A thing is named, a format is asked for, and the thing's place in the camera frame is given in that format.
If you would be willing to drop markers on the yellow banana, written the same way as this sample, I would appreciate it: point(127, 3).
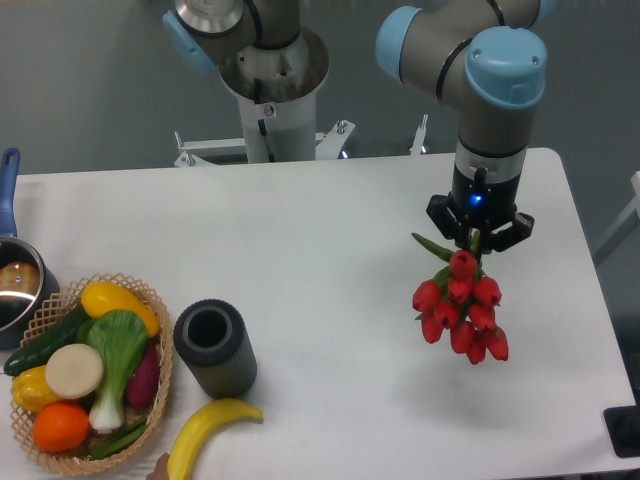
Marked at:
point(197, 430)

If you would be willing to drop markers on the blue handled saucepan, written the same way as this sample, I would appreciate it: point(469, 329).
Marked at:
point(15, 319)

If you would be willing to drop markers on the beige round disc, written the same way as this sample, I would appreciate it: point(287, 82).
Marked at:
point(74, 371)

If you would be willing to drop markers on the glass pot lid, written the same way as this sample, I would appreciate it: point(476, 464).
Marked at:
point(20, 283)

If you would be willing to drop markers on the black device at edge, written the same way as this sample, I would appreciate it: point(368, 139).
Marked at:
point(623, 428)

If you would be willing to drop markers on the white metal base frame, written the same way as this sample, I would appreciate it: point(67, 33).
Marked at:
point(329, 145)

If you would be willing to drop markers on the red tulip bouquet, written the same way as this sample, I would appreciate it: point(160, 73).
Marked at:
point(461, 299)

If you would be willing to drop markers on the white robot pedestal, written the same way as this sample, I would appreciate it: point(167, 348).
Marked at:
point(276, 95)

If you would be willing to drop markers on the white frame at right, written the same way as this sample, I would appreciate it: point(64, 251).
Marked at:
point(621, 227)

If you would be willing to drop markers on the orange fruit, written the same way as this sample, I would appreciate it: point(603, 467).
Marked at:
point(60, 427)

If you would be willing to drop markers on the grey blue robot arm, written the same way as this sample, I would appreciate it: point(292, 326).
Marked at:
point(481, 58)

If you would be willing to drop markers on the yellow squash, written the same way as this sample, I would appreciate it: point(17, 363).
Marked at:
point(101, 297)

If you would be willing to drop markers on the woven wicker basket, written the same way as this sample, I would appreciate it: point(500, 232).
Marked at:
point(78, 462)

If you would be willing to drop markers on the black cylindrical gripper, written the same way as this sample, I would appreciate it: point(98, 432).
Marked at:
point(483, 193)

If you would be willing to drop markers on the yellow bell pepper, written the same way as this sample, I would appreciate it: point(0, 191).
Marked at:
point(31, 391)

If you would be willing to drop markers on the person fingertip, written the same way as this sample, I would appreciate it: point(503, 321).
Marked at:
point(159, 471)

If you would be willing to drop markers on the dark green cucumber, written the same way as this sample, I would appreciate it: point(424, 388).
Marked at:
point(39, 350)

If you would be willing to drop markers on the green bok choy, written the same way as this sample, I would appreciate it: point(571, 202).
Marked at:
point(120, 338)

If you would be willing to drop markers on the purple sweet potato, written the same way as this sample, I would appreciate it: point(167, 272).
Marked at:
point(142, 387)

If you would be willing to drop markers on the green bean pods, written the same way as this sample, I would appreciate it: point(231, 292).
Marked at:
point(119, 443)

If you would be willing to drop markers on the dark grey ribbed vase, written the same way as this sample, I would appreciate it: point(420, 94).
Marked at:
point(211, 338)

